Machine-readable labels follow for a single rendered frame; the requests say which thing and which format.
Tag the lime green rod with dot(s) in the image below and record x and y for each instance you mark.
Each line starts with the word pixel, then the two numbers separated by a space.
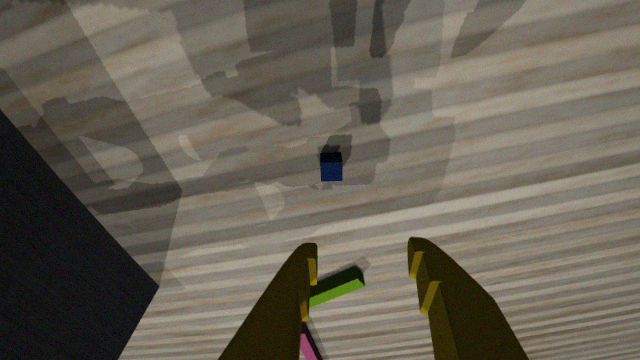
pixel 336 285

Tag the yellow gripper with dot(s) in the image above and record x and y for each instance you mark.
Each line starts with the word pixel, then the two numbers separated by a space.
pixel 465 321

